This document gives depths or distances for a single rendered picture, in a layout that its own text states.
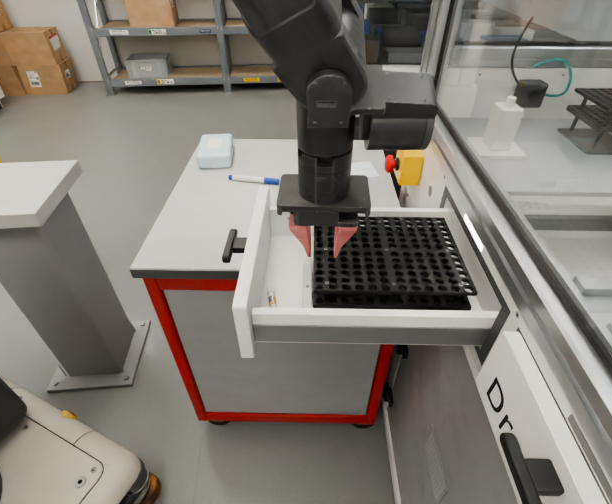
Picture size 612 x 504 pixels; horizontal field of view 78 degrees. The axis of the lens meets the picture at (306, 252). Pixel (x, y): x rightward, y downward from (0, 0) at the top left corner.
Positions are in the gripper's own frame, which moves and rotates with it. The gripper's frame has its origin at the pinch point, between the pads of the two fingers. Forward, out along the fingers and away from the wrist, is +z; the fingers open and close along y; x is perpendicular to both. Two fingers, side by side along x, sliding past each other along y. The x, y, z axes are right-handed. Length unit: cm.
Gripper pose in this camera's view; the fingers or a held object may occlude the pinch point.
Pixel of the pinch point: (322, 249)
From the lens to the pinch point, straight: 48.5
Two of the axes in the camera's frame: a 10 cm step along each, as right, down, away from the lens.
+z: 0.1, 7.3, 6.8
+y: -10.0, -0.3, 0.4
